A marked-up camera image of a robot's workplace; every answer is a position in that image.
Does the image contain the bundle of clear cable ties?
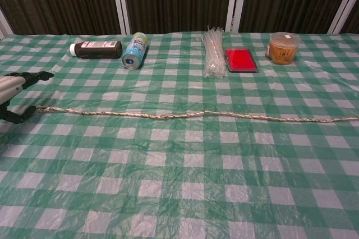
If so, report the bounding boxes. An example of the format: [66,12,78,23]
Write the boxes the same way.
[202,25,227,79]

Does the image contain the dark brown bottle white cap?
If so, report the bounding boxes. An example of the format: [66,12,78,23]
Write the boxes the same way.
[69,40,123,59]

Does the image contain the beige braided rope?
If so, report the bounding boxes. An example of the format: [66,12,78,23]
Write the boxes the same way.
[35,105,359,123]

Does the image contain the white partition frame post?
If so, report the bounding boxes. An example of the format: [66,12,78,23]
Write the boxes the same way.
[224,0,244,34]
[328,0,359,34]
[0,7,13,39]
[109,0,132,35]

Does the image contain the red ink pad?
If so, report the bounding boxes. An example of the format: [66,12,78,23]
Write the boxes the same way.
[225,48,259,73]

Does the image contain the clear jar of rubber bands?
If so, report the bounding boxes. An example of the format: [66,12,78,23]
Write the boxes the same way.
[265,32,301,65]

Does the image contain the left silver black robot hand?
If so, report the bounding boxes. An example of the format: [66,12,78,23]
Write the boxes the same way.
[0,71,54,125]

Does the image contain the green white checkered tablecloth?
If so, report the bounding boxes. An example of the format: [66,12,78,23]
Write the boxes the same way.
[0,31,359,239]

